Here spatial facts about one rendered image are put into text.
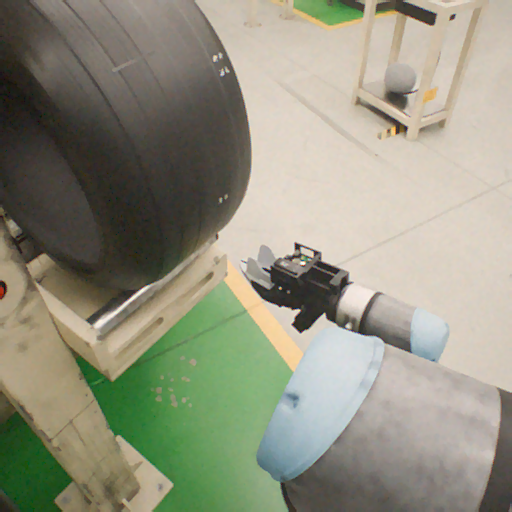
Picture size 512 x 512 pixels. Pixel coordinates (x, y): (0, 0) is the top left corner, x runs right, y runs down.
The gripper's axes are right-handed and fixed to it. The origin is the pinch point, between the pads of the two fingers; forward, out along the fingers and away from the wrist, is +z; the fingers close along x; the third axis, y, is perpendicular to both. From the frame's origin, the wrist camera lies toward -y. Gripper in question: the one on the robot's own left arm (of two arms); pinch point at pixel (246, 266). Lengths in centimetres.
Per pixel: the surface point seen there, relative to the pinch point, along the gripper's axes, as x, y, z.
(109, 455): 30, -61, 32
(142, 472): 22, -95, 41
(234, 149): -2.9, 21.8, 1.5
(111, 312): 18.5, -6.1, 18.7
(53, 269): 14, -14, 50
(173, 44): 0.6, 37.9, 6.5
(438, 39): -222, -30, 48
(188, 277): 0.1, -11.7, 17.9
